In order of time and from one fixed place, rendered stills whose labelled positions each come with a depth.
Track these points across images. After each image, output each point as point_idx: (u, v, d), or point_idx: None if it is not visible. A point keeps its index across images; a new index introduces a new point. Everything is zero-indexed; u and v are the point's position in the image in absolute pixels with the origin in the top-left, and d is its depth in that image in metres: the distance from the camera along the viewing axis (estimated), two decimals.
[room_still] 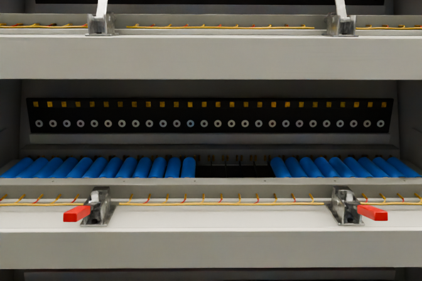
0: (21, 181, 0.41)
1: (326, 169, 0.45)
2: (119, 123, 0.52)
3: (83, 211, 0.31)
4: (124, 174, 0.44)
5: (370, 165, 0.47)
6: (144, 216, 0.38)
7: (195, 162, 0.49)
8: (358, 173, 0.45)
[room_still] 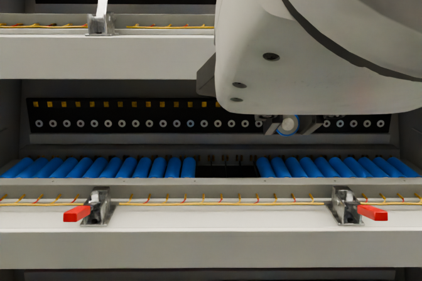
0: (21, 181, 0.41)
1: (326, 169, 0.45)
2: (119, 123, 0.52)
3: (83, 211, 0.31)
4: (124, 174, 0.44)
5: (370, 165, 0.47)
6: (144, 216, 0.38)
7: (195, 162, 0.49)
8: (358, 173, 0.45)
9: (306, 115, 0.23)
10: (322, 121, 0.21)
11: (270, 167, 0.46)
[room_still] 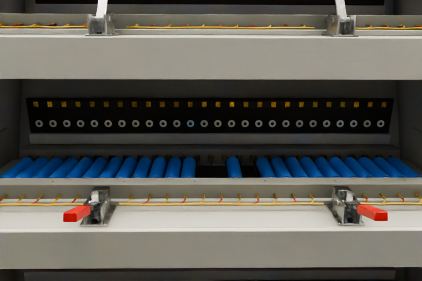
0: (21, 181, 0.41)
1: (326, 169, 0.45)
2: (119, 123, 0.52)
3: (83, 211, 0.31)
4: (124, 174, 0.44)
5: (370, 165, 0.47)
6: (144, 216, 0.38)
7: (195, 162, 0.49)
8: (358, 173, 0.45)
9: None
10: None
11: (270, 167, 0.46)
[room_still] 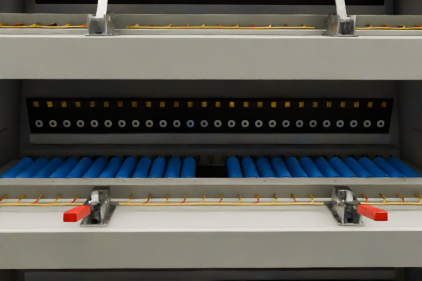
0: (21, 181, 0.41)
1: (326, 169, 0.45)
2: (119, 123, 0.52)
3: (83, 211, 0.31)
4: (124, 174, 0.44)
5: (370, 165, 0.47)
6: (144, 216, 0.38)
7: (195, 162, 0.49)
8: (358, 173, 0.45)
9: None
10: None
11: (270, 167, 0.46)
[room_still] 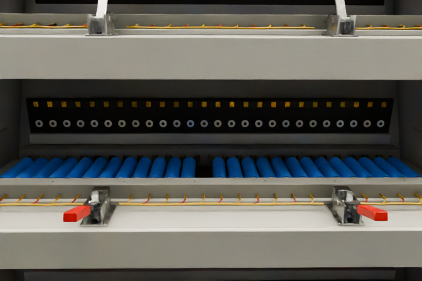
0: (21, 181, 0.41)
1: (326, 169, 0.45)
2: (119, 123, 0.52)
3: (83, 211, 0.31)
4: (124, 174, 0.44)
5: (370, 165, 0.47)
6: (144, 216, 0.38)
7: (195, 162, 0.49)
8: (358, 173, 0.45)
9: None
10: None
11: (270, 167, 0.46)
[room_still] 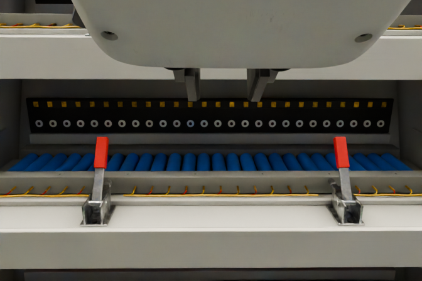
0: (29, 174, 0.42)
1: (323, 164, 0.47)
2: (119, 123, 0.52)
3: (107, 150, 0.39)
4: (127, 169, 0.45)
5: (364, 161, 0.48)
6: (144, 216, 0.38)
7: (195, 158, 0.50)
8: (353, 168, 0.46)
9: None
10: None
11: (267, 162, 0.48)
